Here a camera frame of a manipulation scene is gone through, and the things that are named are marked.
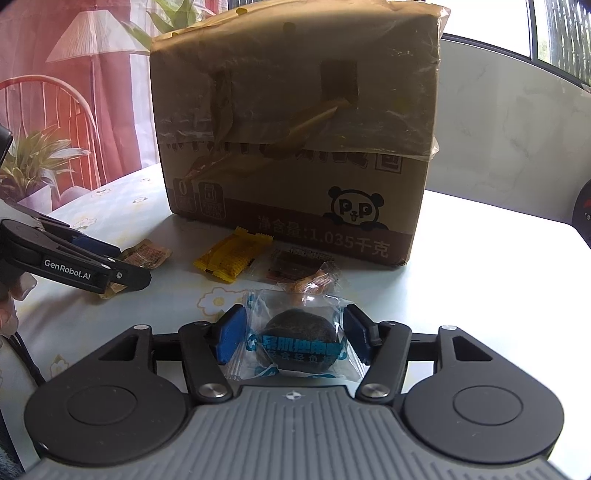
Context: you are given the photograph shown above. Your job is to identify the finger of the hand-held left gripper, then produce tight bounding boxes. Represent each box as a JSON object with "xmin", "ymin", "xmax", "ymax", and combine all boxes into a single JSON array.
[
  {"xmin": 44, "ymin": 217, "xmax": 123, "ymax": 267},
  {"xmin": 104, "ymin": 264, "xmax": 152, "ymax": 295}
]

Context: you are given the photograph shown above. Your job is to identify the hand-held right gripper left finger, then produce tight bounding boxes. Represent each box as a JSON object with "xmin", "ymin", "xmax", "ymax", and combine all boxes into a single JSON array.
[{"xmin": 99, "ymin": 304, "xmax": 248, "ymax": 401}]

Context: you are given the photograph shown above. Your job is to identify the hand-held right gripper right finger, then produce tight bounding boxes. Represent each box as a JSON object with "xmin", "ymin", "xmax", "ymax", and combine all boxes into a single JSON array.
[{"xmin": 344, "ymin": 305, "xmax": 493, "ymax": 401}]

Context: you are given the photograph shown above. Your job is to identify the small brown snack packet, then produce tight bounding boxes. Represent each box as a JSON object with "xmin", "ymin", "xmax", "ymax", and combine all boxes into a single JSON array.
[{"xmin": 99, "ymin": 239, "xmax": 172, "ymax": 300}]

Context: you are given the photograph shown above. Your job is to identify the clear blue print cake packet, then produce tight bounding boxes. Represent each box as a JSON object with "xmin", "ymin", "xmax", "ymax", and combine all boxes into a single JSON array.
[{"xmin": 226, "ymin": 288, "xmax": 368, "ymax": 380}]

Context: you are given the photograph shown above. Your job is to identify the taped cardboard box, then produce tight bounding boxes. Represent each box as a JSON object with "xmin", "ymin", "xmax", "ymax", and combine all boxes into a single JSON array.
[{"xmin": 150, "ymin": 0, "xmax": 452, "ymax": 269}]

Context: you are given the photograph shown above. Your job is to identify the person's left hand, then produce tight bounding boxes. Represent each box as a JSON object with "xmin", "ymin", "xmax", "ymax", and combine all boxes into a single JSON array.
[{"xmin": 0, "ymin": 272, "xmax": 36, "ymax": 339}]

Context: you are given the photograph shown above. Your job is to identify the small orange candy packet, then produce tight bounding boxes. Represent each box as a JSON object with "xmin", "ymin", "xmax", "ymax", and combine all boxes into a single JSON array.
[{"xmin": 288, "ymin": 272, "xmax": 336, "ymax": 294}]

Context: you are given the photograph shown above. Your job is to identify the small yellow snack packet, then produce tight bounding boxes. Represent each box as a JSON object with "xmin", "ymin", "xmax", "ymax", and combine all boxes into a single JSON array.
[{"xmin": 193, "ymin": 226, "xmax": 274, "ymax": 284}]

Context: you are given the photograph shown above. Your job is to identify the dark brown snack packet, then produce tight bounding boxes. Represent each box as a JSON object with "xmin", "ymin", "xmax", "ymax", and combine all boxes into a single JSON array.
[{"xmin": 249, "ymin": 246, "xmax": 341, "ymax": 285}]

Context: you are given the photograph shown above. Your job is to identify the printed curtain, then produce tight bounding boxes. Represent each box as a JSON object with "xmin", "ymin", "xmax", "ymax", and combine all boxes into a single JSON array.
[{"xmin": 0, "ymin": 0, "xmax": 218, "ymax": 214}]

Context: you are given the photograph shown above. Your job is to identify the window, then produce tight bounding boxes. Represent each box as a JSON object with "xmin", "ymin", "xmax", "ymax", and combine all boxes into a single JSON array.
[{"xmin": 526, "ymin": 0, "xmax": 591, "ymax": 89}]

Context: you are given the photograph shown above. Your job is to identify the black cable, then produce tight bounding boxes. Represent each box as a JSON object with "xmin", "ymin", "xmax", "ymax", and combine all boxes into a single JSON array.
[{"xmin": 0, "ymin": 331, "xmax": 47, "ymax": 385}]

